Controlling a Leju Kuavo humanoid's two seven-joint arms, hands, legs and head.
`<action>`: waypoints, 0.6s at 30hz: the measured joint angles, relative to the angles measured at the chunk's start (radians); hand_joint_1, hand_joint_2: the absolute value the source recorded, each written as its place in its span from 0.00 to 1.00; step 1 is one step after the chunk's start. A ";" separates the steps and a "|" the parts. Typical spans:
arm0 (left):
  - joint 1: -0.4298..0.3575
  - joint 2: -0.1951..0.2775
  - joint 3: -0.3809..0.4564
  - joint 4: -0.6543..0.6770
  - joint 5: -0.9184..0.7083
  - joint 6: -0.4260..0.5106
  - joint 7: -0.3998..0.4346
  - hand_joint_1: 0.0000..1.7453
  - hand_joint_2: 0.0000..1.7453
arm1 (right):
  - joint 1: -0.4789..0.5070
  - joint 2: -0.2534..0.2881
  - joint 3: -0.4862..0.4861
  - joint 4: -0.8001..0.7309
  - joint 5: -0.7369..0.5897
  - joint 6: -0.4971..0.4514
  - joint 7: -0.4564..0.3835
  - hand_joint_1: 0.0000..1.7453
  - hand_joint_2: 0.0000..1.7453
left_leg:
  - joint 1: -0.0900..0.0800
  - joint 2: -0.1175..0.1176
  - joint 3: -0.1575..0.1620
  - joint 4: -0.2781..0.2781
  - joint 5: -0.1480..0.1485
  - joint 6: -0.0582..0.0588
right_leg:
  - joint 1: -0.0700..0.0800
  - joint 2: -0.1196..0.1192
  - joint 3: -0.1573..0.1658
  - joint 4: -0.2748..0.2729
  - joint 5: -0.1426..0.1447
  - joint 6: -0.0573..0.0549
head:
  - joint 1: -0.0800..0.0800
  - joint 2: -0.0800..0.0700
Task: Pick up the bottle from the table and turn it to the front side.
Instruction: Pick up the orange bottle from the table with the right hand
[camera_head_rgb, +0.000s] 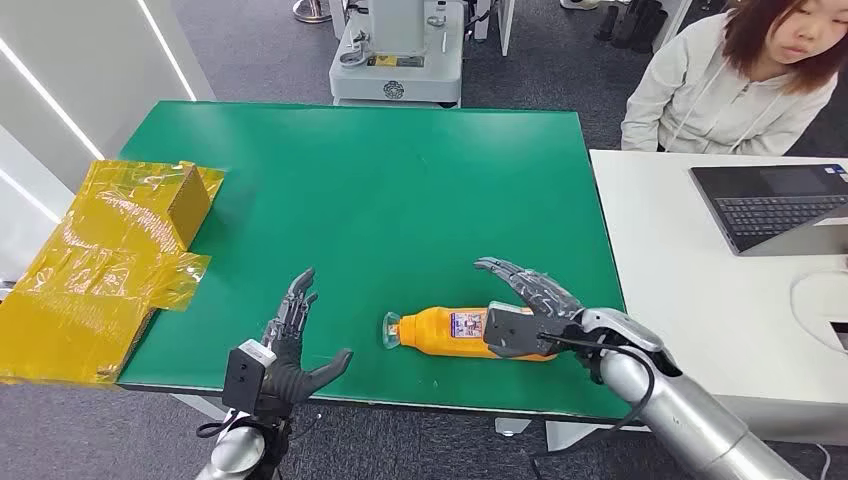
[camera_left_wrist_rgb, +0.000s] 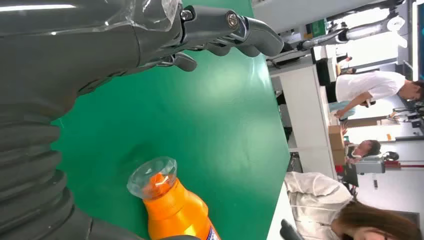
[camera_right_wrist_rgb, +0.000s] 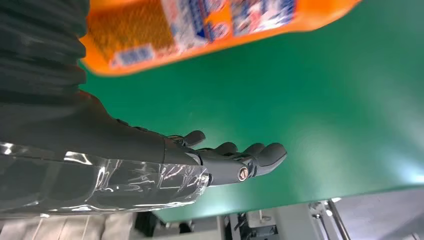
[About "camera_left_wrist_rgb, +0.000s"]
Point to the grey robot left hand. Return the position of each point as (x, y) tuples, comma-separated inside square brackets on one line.
[(66, 49)]

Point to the orange detergent bottle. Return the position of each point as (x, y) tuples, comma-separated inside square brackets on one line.
[(172, 212)]

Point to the white desk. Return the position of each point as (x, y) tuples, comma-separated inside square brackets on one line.
[(280, 215)]

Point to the person in pale hooded top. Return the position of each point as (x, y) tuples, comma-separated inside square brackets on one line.
[(314, 198)]

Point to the grey machine box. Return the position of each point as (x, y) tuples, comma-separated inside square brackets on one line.
[(369, 167)]

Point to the brown cardboard box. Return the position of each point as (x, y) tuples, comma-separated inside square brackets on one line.
[(336, 139)]

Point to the seated person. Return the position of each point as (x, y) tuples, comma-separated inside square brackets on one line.
[(367, 147)]

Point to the green top table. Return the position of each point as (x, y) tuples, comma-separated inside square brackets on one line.
[(215, 132)]

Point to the white cabinet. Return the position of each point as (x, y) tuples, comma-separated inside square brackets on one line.
[(304, 109)]

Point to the person in white shirt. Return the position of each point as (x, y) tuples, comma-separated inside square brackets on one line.
[(371, 86)]

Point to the green sign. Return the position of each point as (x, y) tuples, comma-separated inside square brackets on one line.
[(318, 28)]

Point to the monitor screen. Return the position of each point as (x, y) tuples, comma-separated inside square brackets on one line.
[(420, 33)]

